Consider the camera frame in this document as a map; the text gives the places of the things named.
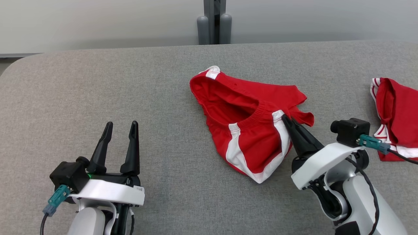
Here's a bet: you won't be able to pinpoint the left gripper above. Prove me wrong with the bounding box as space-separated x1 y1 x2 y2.
70 121 145 207

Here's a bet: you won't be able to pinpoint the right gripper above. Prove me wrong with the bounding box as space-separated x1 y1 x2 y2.
282 115 363 190

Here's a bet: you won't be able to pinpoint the red shorts white stripes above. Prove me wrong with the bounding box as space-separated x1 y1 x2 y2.
189 65 315 184

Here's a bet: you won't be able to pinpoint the right camera cable teal plug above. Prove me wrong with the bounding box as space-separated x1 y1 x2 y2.
357 134 418 165

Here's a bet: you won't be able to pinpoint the camera cable teal plug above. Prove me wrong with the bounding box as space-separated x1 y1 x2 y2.
40 184 71 235
357 134 418 165

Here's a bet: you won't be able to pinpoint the left camera cable teal plug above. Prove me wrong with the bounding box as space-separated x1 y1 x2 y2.
40 184 71 235

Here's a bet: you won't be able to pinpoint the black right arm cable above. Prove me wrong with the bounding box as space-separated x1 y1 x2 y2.
345 157 380 235

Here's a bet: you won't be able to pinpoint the grey double partition post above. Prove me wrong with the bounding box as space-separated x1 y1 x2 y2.
197 0 233 45

